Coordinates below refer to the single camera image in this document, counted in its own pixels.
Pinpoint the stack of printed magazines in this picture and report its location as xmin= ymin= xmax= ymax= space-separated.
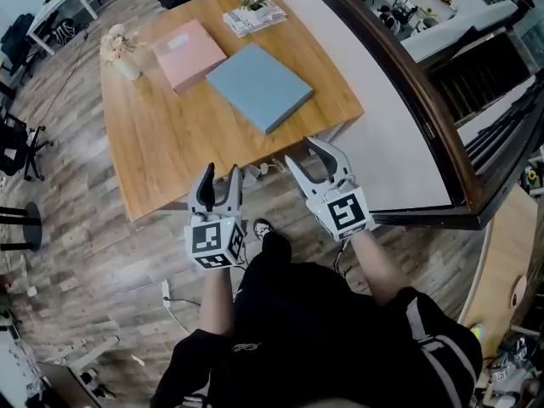
xmin=222 ymin=5 xmax=289 ymax=39

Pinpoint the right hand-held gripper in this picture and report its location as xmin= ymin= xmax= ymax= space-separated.
xmin=283 ymin=136 xmax=377 ymax=243

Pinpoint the person's shoe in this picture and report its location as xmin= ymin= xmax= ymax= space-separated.
xmin=252 ymin=218 xmax=274 ymax=242

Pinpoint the round wooden table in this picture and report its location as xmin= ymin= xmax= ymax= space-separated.
xmin=460 ymin=184 xmax=539 ymax=349

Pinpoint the blue item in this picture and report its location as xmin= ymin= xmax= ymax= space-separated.
xmin=205 ymin=42 xmax=315 ymax=136

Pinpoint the person's black clothing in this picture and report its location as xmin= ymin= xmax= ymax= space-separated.
xmin=150 ymin=230 xmax=485 ymax=408

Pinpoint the person's right forearm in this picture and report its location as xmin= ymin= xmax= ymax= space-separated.
xmin=351 ymin=229 xmax=410 ymax=308

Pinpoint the dark wooden railing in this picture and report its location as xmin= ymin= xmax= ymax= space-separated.
xmin=292 ymin=0 xmax=544 ymax=231

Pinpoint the person's left forearm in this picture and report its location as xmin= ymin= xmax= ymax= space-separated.
xmin=198 ymin=264 xmax=236 ymax=337

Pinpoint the black and white bag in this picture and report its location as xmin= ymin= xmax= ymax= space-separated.
xmin=51 ymin=16 xmax=81 ymax=45

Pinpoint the pink item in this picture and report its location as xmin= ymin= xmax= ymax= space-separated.
xmin=151 ymin=18 xmax=229 ymax=96

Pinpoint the white vase with pink flowers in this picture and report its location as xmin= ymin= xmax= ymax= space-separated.
xmin=99 ymin=23 xmax=148 ymax=82

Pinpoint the black round stool base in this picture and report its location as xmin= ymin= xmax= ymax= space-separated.
xmin=0 ymin=201 xmax=43 ymax=253

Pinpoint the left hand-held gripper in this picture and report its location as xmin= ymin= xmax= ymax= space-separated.
xmin=184 ymin=162 xmax=248 ymax=272

